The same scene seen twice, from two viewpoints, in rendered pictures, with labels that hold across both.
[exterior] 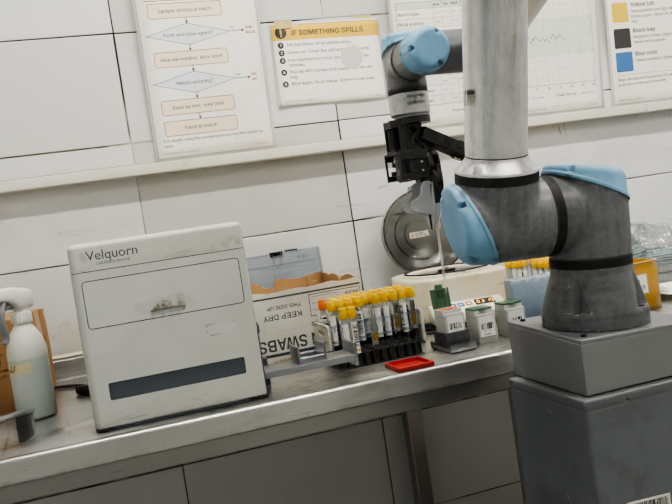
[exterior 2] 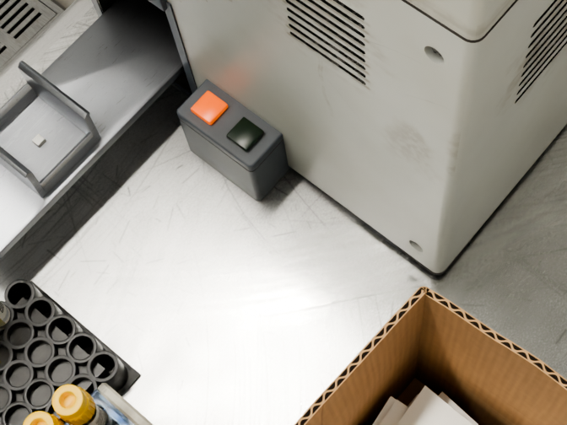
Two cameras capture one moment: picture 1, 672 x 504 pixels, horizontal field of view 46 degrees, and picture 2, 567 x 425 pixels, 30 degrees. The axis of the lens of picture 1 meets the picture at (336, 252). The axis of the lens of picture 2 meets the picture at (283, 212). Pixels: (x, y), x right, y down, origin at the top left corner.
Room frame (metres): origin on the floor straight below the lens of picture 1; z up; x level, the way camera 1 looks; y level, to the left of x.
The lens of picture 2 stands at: (1.74, 0.08, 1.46)
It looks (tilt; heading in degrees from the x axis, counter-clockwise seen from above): 66 degrees down; 159
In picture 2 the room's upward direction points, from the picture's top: 12 degrees counter-clockwise
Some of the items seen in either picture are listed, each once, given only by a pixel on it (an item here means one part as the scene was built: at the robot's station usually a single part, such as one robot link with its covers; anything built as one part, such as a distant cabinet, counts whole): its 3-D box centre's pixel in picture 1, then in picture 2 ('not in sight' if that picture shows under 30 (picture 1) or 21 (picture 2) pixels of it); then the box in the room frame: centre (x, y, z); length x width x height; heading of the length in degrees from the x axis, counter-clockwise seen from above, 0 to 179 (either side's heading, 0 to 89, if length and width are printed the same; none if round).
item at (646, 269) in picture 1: (612, 287); not in sight; (1.66, -0.56, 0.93); 0.13 x 0.13 x 0.10; 22
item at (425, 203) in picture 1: (425, 205); not in sight; (1.48, -0.18, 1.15); 0.06 x 0.03 x 0.09; 108
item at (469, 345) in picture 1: (452, 339); not in sight; (1.51, -0.20, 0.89); 0.09 x 0.05 x 0.04; 18
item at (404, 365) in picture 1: (409, 364); not in sight; (1.41, -0.10, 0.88); 0.07 x 0.07 x 0.01; 17
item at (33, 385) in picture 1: (22, 353); not in sight; (1.44, 0.59, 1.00); 0.09 x 0.08 x 0.24; 17
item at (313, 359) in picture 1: (296, 359); (63, 110); (1.39, 0.10, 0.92); 0.21 x 0.07 x 0.05; 107
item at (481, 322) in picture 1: (481, 324); not in sight; (1.54, -0.26, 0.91); 0.05 x 0.04 x 0.07; 17
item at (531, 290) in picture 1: (533, 300); not in sight; (1.63, -0.39, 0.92); 0.10 x 0.07 x 0.10; 99
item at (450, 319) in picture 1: (450, 325); not in sight; (1.51, -0.19, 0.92); 0.05 x 0.04 x 0.06; 18
